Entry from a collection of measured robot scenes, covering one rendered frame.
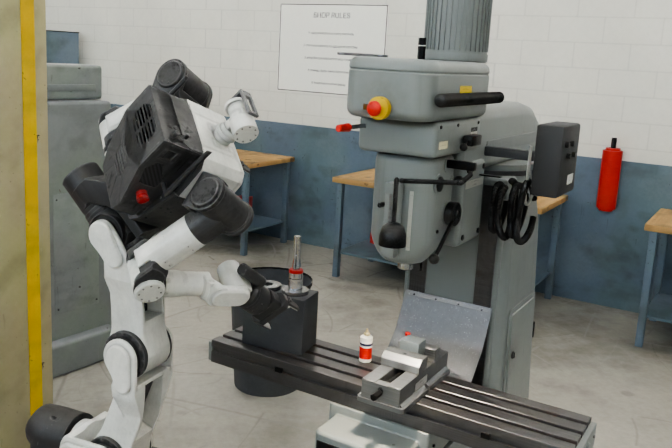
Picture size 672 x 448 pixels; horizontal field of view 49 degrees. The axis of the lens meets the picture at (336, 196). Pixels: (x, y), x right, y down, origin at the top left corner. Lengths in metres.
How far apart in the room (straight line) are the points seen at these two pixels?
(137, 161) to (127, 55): 7.11
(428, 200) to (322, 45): 5.28
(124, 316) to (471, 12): 1.33
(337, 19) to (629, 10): 2.62
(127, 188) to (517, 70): 4.89
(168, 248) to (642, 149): 4.85
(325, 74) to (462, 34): 5.02
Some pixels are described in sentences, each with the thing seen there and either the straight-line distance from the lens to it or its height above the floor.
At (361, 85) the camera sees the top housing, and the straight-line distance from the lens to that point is 1.96.
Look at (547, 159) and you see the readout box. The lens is 2.22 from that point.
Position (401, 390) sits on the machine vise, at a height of 0.99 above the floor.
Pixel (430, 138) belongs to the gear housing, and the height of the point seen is 1.69.
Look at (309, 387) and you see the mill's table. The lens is 2.37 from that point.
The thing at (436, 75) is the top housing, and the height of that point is 1.85.
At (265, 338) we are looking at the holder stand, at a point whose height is 0.96.
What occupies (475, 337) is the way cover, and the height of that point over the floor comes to 0.99.
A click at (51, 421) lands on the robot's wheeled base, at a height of 0.74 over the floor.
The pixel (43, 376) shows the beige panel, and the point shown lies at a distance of 3.58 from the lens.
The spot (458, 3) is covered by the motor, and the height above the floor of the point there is 2.06.
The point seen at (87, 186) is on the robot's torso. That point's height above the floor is 1.49.
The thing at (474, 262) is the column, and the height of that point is 1.23.
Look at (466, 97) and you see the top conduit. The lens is 2.01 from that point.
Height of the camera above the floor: 1.88
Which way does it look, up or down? 11 degrees down
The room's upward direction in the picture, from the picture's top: 3 degrees clockwise
